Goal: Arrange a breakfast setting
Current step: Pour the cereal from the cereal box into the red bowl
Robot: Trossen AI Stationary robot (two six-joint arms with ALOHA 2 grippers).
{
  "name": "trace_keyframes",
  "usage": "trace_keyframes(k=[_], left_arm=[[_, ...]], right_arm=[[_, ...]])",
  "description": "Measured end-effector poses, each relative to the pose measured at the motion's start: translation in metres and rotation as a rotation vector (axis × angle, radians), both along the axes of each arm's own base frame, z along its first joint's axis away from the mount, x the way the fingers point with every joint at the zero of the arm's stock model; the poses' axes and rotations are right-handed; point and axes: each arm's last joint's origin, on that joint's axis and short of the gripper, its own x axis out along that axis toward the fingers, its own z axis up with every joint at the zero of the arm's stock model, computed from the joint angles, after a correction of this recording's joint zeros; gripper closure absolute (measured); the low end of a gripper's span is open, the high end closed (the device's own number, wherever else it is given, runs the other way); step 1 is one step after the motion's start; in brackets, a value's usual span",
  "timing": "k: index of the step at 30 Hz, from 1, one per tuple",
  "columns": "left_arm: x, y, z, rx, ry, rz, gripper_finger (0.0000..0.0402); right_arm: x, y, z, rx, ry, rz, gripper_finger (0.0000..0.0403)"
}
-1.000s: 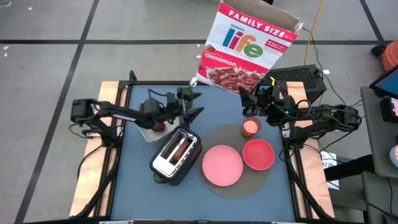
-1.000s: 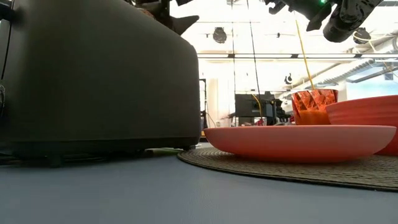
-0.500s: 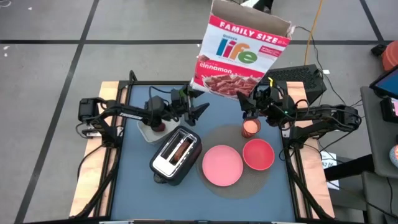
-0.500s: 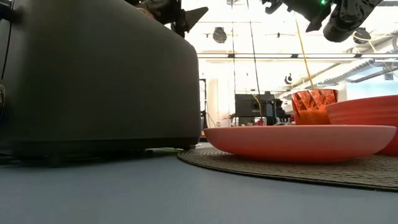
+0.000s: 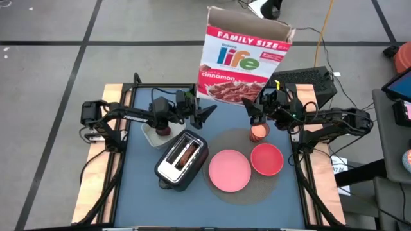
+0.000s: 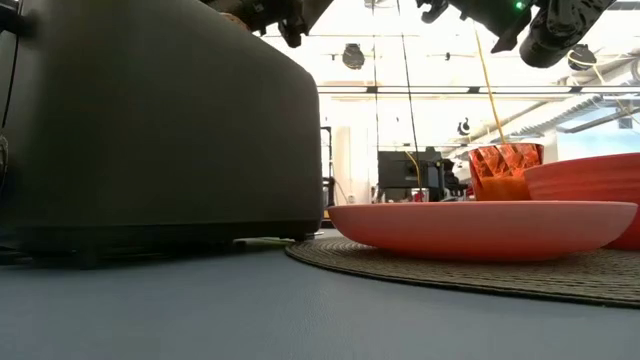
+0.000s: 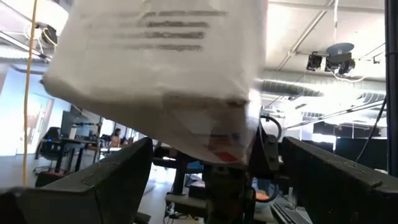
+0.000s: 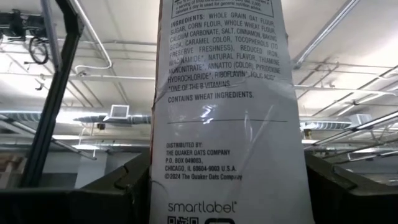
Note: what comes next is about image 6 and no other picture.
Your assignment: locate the black and silver toaster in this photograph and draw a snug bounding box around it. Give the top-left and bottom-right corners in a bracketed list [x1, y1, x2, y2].
[0, 0, 325, 270]

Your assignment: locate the black round ceiling fixture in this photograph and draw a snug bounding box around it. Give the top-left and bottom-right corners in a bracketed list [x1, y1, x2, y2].
[568, 43, 599, 71]
[342, 43, 366, 71]

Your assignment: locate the red round bowl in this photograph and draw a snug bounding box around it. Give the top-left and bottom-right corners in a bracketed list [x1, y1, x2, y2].
[523, 152, 640, 251]

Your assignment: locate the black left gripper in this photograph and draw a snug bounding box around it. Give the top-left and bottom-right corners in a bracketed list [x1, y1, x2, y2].
[199, 0, 334, 49]

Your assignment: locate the pink cup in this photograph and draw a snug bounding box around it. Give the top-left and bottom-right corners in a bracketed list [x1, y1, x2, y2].
[467, 142, 545, 202]

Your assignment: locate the round woven grey placemat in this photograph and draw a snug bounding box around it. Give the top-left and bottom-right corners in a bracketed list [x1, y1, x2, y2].
[284, 235, 640, 309]

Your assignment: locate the pink round plate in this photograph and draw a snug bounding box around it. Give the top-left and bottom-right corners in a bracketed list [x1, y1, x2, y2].
[327, 200, 639, 264]

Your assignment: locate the yellow cable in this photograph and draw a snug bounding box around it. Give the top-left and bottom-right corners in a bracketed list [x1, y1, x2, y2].
[472, 27, 507, 146]

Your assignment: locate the black hanging cable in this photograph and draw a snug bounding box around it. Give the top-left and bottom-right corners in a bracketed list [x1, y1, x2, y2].
[397, 0, 422, 151]

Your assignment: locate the black equipment box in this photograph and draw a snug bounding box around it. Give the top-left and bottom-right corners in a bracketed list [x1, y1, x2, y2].
[377, 147, 444, 202]

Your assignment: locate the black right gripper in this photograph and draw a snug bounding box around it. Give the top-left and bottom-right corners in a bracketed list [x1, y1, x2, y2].
[416, 0, 534, 54]

